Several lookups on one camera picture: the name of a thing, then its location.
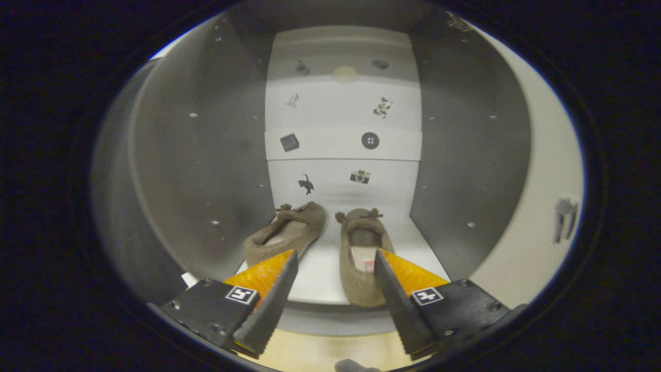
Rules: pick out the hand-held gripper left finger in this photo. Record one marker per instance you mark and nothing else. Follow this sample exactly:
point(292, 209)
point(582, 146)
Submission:
point(271, 310)

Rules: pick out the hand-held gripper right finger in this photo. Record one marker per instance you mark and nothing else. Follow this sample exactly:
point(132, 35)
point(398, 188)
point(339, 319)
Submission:
point(400, 310)

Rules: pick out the grey shoe cabinet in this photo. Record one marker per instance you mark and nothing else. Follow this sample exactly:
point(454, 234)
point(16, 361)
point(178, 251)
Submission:
point(206, 155)

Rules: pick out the brown slip-on shoe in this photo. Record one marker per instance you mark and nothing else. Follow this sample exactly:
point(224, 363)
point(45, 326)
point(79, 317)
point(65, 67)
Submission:
point(289, 232)
point(356, 279)

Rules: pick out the beige shoe cabinet door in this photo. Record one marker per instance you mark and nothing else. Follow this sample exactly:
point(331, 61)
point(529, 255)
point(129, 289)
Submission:
point(537, 181)

